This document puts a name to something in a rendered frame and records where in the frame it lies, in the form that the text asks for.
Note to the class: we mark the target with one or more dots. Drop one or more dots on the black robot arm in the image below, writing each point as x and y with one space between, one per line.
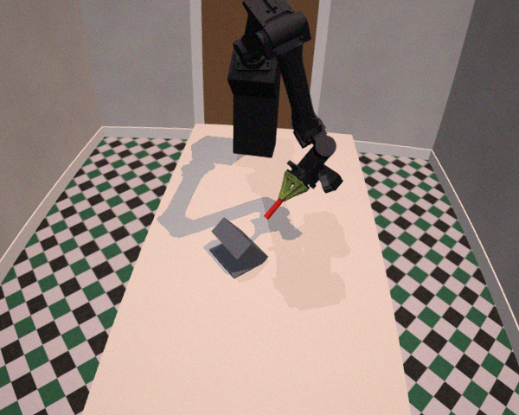
278 24

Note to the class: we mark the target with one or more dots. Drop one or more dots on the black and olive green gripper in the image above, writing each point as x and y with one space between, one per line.
300 180

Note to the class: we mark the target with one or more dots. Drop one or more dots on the red rectangular peg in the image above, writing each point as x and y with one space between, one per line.
274 207

